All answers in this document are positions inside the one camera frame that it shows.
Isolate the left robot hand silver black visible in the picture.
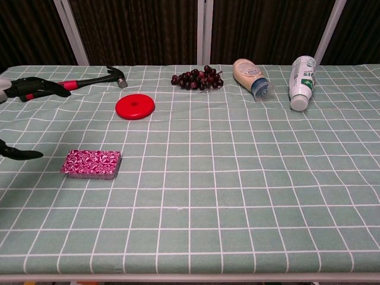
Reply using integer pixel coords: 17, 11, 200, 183
0, 76, 72, 162

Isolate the pink patterned packet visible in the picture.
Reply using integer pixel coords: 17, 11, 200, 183
59, 149, 122, 181

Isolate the dark brown curtain panel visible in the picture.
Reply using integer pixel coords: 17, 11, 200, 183
67, 0, 199, 67
321, 0, 380, 65
210, 0, 340, 65
0, 0, 78, 73

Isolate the red black claw hammer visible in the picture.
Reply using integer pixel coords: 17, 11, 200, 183
19, 65, 129, 103

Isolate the red round disc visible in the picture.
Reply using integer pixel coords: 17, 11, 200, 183
115, 93, 156, 121

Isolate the dark red grape bunch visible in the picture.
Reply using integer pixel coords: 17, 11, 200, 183
170, 65, 224, 91

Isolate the green checked tablecloth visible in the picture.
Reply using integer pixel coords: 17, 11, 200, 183
0, 63, 380, 276

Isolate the beige squeeze sauce bottle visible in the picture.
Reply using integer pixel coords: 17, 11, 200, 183
232, 58, 276, 103

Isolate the white green drink bottle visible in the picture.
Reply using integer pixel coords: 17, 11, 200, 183
289, 55, 318, 112

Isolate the white partition post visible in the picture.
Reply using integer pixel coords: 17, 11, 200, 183
53, 0, 90, 67
313, 0, 348, 65
196, 0, 214, 65

